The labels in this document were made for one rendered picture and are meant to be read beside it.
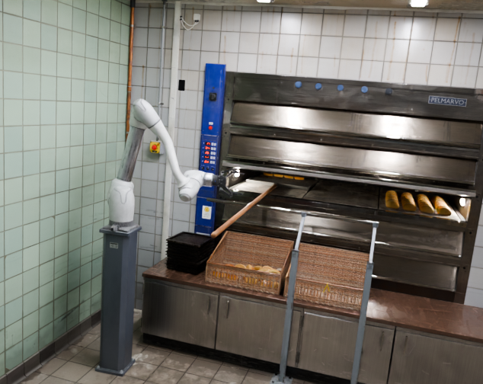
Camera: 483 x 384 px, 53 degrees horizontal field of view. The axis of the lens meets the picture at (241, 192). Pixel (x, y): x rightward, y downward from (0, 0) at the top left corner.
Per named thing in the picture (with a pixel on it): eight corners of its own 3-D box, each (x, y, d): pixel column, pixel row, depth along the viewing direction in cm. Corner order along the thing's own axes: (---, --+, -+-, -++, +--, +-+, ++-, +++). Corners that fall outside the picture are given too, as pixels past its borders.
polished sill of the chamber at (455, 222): (227, 193, 394) (227, 188, 393) (465, 226, 347) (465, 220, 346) (225, 194, 388) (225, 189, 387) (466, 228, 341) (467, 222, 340)
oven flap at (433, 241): (223, 221, 391) (227, 197, 394) (460, 257, 345) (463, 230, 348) (221, 220, 387) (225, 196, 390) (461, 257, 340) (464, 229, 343)
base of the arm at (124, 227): (98, 230, 308) (98, 222, 307) (114, 222, 329) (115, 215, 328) (125, 234, 304) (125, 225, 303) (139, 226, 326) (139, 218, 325)
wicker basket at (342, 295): (293, 275, 380) (297, 241, 375) (367, 288, 366) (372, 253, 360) (282, 297, 334) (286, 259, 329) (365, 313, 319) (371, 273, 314)
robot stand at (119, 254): (94, 371, 329) (98, 229, 311) (109, 356, 349) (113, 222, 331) (122, 376, 325) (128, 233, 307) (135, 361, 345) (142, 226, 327)
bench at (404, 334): (168, 316, 420) (172, 252, 409) (469, 381, 357) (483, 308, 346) (137, 345, 367) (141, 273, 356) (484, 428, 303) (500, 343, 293)
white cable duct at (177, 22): (160, 281, 417) (175, 1, 375) (165, 283, 416) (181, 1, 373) (159, 282, 415) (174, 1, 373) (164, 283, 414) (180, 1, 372)
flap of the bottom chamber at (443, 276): (220, 251, 396) (225, 228, 399) (454, 292, 349) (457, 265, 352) (219, 251, 392) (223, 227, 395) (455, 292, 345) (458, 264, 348)
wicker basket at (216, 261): (223, 262, 396) (225, 229, 391) (291, 273, 382) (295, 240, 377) (203, 282, 349) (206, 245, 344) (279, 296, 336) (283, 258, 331)
